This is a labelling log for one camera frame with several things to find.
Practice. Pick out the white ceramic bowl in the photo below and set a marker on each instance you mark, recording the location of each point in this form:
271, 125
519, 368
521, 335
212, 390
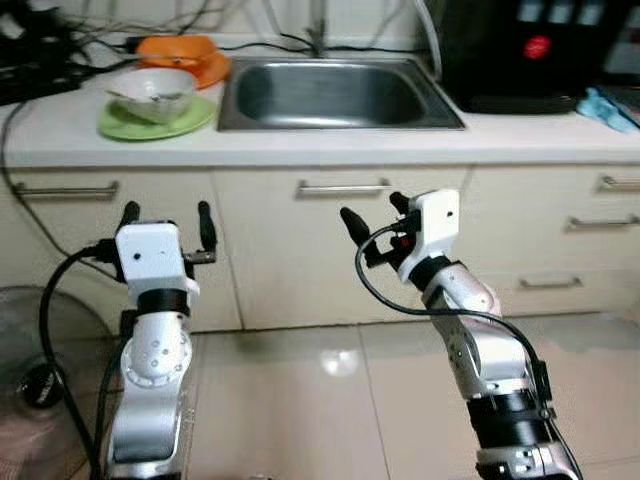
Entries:
155, 110

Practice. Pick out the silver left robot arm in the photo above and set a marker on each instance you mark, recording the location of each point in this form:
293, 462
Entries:
155, 360

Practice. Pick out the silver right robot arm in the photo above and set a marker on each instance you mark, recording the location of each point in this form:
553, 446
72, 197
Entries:
490, 360

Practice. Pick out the cream cabinet door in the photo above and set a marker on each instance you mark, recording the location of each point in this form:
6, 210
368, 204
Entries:
280, 260
150, 185

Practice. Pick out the green plastic plate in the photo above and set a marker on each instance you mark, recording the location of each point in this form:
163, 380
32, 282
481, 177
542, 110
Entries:
195, 122

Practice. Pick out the cream drawer front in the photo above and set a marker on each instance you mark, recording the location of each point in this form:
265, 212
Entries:
530, 185
600, 295
520, 235

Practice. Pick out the stainless steel sink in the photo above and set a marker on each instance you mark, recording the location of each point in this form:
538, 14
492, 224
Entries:
335, 95

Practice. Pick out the blue cloth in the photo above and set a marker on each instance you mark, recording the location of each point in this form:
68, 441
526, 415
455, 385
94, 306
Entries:
605, 108

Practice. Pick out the black power strip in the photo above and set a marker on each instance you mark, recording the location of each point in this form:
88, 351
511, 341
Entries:
30, 85

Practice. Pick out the orange plastic bowl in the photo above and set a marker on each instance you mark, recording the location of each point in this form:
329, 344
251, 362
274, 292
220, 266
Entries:
180, 50

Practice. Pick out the grey floor fan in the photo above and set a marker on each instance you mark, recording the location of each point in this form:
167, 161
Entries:
40, 380

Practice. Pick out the metal faucet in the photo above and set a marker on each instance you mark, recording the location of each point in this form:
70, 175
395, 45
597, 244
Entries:
318, 35

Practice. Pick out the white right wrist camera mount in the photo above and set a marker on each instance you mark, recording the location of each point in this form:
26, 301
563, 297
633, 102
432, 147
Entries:
432, 225

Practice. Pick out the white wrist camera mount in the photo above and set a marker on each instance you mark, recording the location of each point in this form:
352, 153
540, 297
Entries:
432, 225
155, 255

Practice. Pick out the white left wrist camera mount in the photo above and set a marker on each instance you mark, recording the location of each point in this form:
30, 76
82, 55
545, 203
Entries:
155, 255

